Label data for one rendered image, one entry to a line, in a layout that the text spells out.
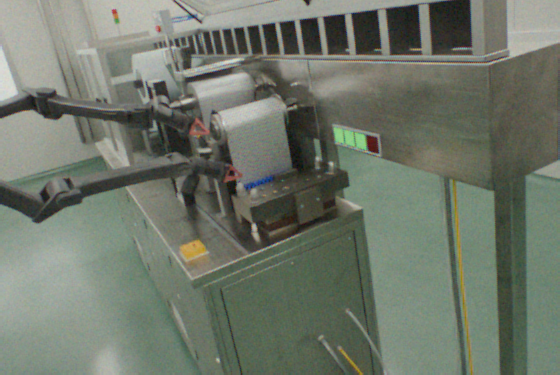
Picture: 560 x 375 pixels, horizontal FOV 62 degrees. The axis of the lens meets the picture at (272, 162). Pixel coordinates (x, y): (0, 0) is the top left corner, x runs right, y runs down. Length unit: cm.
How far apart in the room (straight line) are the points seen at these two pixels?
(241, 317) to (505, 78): 106
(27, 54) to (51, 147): 128
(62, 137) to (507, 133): 651
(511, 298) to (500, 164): 50
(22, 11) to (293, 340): 607
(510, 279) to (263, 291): 75
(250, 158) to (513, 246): 90
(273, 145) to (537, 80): 92
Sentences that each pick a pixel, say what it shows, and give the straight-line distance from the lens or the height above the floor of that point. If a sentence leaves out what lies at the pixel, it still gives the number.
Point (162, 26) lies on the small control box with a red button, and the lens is 218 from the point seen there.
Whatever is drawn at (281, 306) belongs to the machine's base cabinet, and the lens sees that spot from 168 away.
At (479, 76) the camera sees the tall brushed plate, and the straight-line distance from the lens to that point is 113.
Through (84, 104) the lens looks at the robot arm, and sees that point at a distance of 178.
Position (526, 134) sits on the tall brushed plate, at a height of 125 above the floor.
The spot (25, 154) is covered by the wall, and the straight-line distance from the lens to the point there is 723.
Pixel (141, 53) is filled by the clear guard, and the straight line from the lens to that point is 262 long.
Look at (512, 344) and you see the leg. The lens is 166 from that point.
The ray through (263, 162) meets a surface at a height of 110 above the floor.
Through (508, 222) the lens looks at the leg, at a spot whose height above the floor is 97.
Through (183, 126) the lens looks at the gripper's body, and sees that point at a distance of 168.
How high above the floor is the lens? 163
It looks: 18 degrees down
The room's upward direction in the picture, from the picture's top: 11 degrees counter-clockwise
